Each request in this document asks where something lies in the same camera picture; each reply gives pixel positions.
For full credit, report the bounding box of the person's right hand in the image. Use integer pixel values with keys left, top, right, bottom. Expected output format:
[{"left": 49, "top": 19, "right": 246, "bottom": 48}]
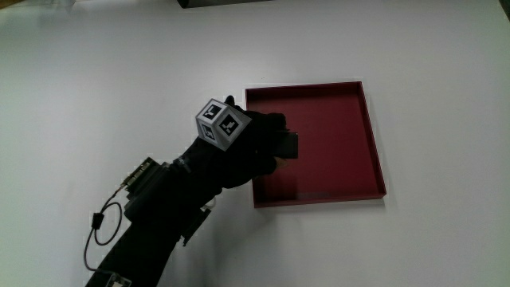
[{"left": 181, "top": 95, "right": 291, "bottom": 196}]

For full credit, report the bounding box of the black charger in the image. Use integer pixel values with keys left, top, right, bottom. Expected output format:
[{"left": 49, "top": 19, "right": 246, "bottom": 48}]
[{"left": 273, "top": 131, "right": 300, "bottom": 160}]

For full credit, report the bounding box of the dark red square plate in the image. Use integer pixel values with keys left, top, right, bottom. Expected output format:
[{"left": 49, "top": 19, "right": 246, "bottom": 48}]
[{"left": 244, "top": 81, "right": 388, "bottom": 210}]

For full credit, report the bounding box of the black wrist electronics module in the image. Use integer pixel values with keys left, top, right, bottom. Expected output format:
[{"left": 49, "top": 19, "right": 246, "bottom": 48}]
[{"left": 120, "top": 156, "right": 173, "bottom": 197}]

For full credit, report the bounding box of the dark object at table edge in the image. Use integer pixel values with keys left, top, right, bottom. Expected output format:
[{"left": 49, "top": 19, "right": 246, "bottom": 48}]
[{"left": 176, "top": 0, "right": 273, "bottom": 10}]

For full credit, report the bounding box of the small white connector box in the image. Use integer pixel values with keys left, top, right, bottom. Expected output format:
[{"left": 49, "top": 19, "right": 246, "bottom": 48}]
[{"left": 104, "top": 271, "right": 133, "bottom": 287}]

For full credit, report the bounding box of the thin black cable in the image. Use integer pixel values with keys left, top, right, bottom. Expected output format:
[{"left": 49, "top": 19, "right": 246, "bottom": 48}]
[{"left": 83, "top": 184, "right": 133, "bottom": 276}]

